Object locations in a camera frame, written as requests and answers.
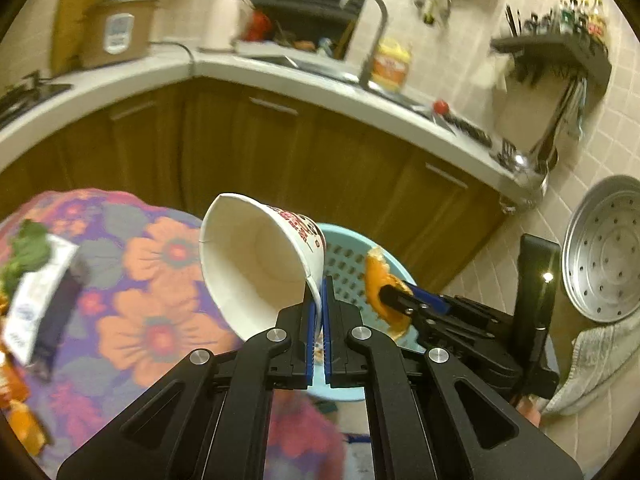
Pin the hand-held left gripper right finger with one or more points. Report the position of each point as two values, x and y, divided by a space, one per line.
328 360

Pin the green vegetable leaf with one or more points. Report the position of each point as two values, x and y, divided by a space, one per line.
27 255

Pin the orange peel piece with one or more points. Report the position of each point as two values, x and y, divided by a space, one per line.
25 422

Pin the cream electric kettle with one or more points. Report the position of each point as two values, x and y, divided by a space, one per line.
222 22

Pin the red container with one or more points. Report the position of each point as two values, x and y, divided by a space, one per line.
257 25

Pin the grey towel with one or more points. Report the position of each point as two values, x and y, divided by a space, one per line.
590 360

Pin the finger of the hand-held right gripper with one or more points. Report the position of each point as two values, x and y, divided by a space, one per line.
430 300
400 300

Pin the dark chopsticks bundle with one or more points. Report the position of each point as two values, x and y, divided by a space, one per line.
514 20

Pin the white and dark carton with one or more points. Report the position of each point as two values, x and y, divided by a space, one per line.
40 300

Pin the black gas stove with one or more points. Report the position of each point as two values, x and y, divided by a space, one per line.
25 97

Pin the yellow dish soap bottle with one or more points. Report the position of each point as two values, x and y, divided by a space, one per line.
392 65

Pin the round metal steamer tray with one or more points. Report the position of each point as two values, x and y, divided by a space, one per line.
605 250

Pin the white paper noodle cup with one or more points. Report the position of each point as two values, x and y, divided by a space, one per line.
250 260

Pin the row of condiment bottles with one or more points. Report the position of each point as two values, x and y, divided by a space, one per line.
580 15

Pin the black wall shelf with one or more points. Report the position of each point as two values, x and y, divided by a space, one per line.
550 47

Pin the floral printed cloth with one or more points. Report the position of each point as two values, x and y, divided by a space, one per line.
150 310

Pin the wooden cutting board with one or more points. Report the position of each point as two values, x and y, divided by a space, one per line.
75 0

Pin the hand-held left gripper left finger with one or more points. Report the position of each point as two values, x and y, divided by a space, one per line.
310 360

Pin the red tomato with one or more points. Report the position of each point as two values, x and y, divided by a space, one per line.
441 107

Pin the light blue plastic basket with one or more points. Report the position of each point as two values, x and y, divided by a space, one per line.
345 265

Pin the wooden base cabinet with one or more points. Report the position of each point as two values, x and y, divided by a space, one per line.
325 160

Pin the black slotted spatula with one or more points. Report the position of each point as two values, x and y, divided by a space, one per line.
505 152

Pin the steel kitchen faucet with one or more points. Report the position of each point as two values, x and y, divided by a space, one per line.
382 35

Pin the steel kitchen sink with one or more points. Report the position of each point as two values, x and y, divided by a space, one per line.
310 65

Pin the beige rice cooker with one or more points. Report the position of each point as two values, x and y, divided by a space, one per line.
120 35

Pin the hanging metal ladle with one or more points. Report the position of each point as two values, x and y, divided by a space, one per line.
522 162

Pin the person's right hand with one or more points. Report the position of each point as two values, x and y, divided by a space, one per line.
529 409

